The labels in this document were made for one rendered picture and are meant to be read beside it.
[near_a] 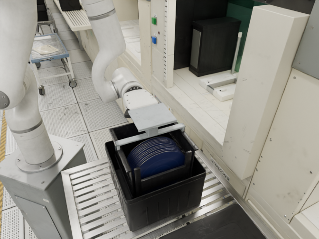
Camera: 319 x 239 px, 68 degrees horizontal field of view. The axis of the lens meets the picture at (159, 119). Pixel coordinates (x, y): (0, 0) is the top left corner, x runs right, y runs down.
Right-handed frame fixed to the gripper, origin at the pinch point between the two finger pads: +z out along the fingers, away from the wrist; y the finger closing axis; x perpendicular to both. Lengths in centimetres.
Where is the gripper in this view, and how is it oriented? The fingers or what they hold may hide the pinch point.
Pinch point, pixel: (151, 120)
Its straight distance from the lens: 72.1
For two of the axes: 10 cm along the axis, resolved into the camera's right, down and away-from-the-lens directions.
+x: 0.1, -8.0, -6.1
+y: -9.1, 2.4, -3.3
